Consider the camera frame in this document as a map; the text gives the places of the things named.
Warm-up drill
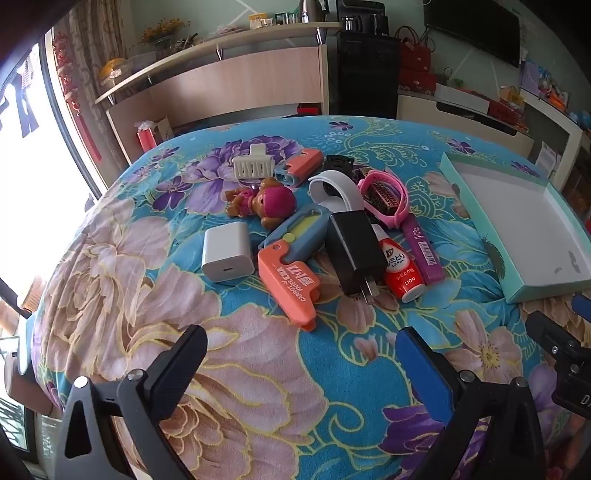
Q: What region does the purple lighter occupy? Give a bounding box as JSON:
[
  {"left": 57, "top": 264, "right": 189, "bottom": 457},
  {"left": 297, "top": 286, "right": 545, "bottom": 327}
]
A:
[{"left": 401, "top": 213, "right": 446, "bottom": 285}]

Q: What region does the red eye drop bottle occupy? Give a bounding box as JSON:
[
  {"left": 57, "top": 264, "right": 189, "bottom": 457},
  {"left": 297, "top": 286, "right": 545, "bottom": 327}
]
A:
[{"left": 372, "top": 224, "right": 427, "bottom": 303}]

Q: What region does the white usb charger cube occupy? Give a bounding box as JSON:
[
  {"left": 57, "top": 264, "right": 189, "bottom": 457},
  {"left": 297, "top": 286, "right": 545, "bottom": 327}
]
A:
[{"left": 201, "top": 222, "right": 254, "bottom": 283}]

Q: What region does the black plug charger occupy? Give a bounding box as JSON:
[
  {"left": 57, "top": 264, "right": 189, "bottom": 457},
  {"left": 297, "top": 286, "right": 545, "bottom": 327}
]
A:
[{"left": 325, "top": 210, "right": 387, "bottom": 304}]

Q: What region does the pink kids watch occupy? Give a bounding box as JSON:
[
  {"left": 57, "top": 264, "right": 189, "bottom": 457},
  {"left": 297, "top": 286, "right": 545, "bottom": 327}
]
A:
[{"left": 358, "top": 169, "right": 410, "bottom": 229}]

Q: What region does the orange blue carrot knife toy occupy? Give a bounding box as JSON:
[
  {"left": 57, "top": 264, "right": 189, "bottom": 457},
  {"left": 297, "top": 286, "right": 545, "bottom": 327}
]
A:
[{"left": 257, "top": 203, "right": 331, "bottom": 332}]

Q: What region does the white smart watch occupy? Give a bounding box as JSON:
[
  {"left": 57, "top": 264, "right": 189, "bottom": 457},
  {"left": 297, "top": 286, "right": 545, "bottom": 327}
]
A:
[{"left": 308, "top": 170, "right": 365, "bottom": 213}]

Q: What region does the black toy car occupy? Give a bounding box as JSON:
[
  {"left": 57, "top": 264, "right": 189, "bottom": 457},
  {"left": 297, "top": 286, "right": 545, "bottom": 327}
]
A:
[{"left": 321, "top": 155, "right": 366, "bottom": 183}]

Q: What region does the pink puppy figurine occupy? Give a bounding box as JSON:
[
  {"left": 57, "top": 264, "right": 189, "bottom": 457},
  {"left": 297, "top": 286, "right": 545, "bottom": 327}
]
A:
[{"left": 224, "top": 178, "right": 297, "bottom": 231}]

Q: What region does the salmon grey folding knife toy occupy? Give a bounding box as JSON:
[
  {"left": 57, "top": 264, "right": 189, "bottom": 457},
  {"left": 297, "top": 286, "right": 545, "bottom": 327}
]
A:
[{"left": 274, "top": 148, "right": 324, "bottom": 187}]

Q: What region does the teal white box lid tray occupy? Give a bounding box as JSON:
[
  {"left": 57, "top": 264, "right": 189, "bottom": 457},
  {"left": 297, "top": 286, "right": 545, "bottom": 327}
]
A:
[{"left": 440, "top": 153, "right": 590, "bottom": 303}]

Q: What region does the white side desk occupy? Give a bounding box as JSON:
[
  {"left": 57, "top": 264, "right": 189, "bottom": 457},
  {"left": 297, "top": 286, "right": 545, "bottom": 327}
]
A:
[{"left": 519, "top": 87, "right": 591, "bottom": 192}]

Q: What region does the white flat box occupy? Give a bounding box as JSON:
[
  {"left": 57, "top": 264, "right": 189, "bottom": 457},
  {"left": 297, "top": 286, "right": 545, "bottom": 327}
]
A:
[{"left": 434, "top": 83, "right": 490, "bottom": 114}]

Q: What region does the cream tv stand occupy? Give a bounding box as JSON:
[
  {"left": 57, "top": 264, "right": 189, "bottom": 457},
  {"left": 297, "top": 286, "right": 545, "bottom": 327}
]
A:
[{"left": 397, "top": 91, "right": 534, "bottom": 158}]

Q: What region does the floral blue tablecloth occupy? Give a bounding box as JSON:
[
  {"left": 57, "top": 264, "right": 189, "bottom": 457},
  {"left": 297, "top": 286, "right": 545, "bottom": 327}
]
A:
[{"left": 31, "top": 116, "right": 590, "bottom": 479}]

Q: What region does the red gift box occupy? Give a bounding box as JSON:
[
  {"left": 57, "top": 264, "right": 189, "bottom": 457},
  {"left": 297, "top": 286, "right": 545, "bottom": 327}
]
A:
[{"left": 399, "top": 68, "right": 437, "bottom": 96}]

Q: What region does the red paper gift bag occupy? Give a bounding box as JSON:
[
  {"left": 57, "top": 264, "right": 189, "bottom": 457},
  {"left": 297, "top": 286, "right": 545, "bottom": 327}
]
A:
[{"left": 134, "top": 120, "right": 157, "bottom": 153}]

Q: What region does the red handbag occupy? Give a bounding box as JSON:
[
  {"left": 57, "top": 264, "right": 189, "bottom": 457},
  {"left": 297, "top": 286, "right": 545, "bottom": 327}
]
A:
[{"left": 394, "top": 25, "right": 432, "bottom": 73}]

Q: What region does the black water dispenser cabinet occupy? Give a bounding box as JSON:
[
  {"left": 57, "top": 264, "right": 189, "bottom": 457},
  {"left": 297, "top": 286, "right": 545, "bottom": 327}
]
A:
[{"left": 335, "top": 1, "right": 400, "bottom": 119}]

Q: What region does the wooden curved desk shelf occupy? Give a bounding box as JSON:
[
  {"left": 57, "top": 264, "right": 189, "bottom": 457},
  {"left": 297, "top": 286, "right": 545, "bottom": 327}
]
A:
[{"left": 95, "top": 22, "right": 339, "bottom": 163}]

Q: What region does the red hanging knot ornament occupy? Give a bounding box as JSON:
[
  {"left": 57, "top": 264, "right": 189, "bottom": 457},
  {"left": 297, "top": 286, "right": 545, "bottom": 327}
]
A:
[{"left": 52, "top": 31, "right": 102, "bottom": 163}]

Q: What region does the yellow flower vase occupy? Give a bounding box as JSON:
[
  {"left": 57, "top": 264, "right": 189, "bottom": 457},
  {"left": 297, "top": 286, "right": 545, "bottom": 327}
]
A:
[{"left": 139, "top": 18, "right": 190, "bottom": 58}]

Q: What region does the steel thermos jug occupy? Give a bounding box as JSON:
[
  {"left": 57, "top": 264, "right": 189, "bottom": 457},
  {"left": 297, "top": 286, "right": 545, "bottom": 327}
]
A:
[{"left": 298, "top": 0, "right": 329, "bottom": 23}]

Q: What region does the black wall television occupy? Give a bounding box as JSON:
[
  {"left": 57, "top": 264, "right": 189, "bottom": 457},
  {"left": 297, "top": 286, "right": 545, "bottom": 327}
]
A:
[{"left": 423, "top": 0, "right": 521, "bottom": 67}]

